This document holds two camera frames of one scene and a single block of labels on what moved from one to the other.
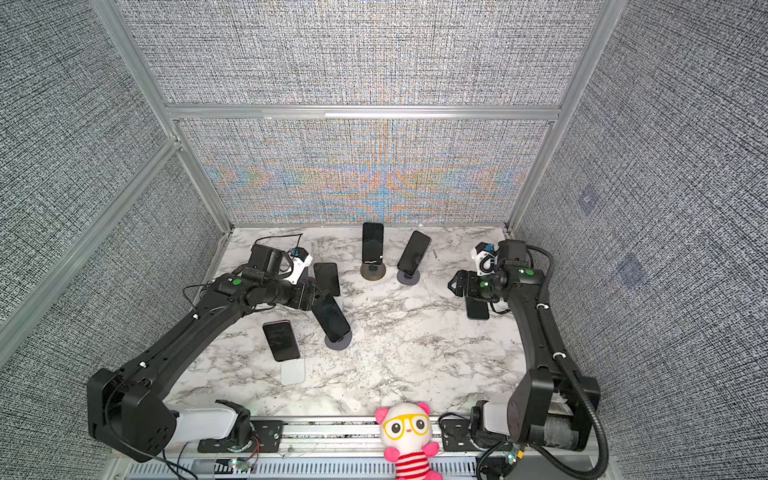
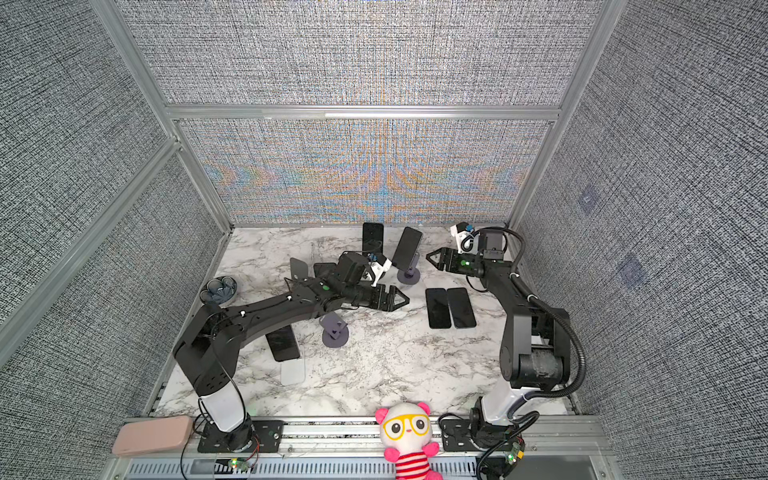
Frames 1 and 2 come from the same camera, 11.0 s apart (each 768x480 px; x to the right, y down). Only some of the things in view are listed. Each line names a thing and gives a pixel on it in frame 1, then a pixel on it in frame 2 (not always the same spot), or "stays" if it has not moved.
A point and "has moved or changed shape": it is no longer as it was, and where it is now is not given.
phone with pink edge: [282, 339] stays
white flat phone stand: [292, 372] stays
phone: [326, 277] stays
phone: [476, 309] → [460, 305]
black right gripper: [472, 290] → [447, 253]
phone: [414, 252] has moved or changed shape
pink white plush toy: [406, 429] stays
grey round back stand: [404, 279] stays
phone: [331, 318] → [438, 308]
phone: [373, 243] stays
